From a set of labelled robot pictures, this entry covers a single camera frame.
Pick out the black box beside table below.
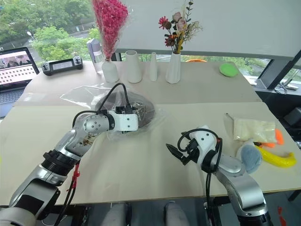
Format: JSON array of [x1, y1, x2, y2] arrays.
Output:
[[283, 107, 301, 127]]

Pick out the clear bottle with purple cap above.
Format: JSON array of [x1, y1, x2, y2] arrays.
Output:
[[86, 38, 104, 75]]

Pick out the yellow toy banana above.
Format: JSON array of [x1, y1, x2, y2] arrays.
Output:
[[255, 145, 297, 169]]

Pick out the slim white bottle vase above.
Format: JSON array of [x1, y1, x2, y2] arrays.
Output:
[[149, 52, 158, 82]]

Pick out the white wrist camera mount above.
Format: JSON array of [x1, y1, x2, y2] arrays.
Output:
[[110, 110, 139, 132], [189, 126, 218, 169]]

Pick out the red strap on floor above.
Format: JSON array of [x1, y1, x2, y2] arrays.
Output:
[[277, 206, 287, 226]]

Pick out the clear plastic bag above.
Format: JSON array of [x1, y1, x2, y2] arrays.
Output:
[[60, 82, 169, 142]]

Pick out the open laptop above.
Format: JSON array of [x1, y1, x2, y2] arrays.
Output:
[[0, 46, 40, 118]]

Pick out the black window frame post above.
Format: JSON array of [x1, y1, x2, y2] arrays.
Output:
[[255, 48, 301, 90]]

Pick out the red cable tie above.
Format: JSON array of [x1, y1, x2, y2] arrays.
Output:
[[71, 163, 81, 189]]

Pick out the thin black cable on sill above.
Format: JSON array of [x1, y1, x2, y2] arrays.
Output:
[[274, 81, 289, 95]]

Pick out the white ribbed vase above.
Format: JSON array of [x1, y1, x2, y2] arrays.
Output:
[[165, 52, 182, 84]]

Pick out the thin black left arm cables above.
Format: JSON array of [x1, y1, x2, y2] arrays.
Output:
[[53, 162, 80, 226]]

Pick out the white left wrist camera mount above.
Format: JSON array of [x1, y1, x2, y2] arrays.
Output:
[[110, 110, 139, 132]]

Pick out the orange toy carrot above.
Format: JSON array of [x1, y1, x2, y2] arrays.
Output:
[[274, 128, 285, 145]]

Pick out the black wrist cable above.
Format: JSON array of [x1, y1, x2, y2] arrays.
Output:
[[177, 128, 223, 226], [71, 82, 130, 129]]

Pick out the black handheld controller with screen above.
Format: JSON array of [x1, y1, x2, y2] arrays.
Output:
[[41, 56, 84, 76]]

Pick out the white conical vase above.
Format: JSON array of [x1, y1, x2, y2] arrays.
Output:
[[124, 50, 143, 84]]

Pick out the bag of white powder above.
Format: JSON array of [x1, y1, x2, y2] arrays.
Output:
[[223, 113, 278, 142]]

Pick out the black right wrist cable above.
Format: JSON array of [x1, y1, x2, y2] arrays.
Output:
[[177, 128, 223, 226]]

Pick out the pink dried flower bunch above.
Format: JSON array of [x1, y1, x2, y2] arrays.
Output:
[[90, 0, 132, 62]]

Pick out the short round white vase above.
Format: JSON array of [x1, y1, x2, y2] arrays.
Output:
[[101, 58, 120, 83]]

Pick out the green round sponge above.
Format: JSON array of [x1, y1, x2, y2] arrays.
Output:
[[219, 62, 238, 78]]

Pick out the dark brown cap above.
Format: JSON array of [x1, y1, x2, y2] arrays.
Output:
[[94, 90, 156, 129]]

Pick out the mixed dried flower bouquet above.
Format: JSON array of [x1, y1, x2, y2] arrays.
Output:
[[158, 0, 203, 55]]

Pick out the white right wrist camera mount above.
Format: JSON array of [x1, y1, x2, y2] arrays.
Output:
[[189, 126, 218, 169]]

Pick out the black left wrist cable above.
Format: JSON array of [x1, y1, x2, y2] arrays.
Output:
[[71, 82, 130, 129]]

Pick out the white device on sill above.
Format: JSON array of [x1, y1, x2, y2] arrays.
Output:
[[283, 79, 299, 90]]

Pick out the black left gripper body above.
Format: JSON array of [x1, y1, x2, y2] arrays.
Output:
[[113, 104, 137, 115]]

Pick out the black table leg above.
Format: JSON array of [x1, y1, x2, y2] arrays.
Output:
[[288, 188, 301, 202]]

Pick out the grey rounded knee cover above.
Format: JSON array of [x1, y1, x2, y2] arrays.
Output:
[[103, 202, 129, 226], [164, 202, 190, 226]]

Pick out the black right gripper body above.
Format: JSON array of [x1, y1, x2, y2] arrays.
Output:
[[182, 138, 200, 166]]

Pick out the blue-grey plush toy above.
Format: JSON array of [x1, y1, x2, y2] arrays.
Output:
[[241, 144, 263, 174]]

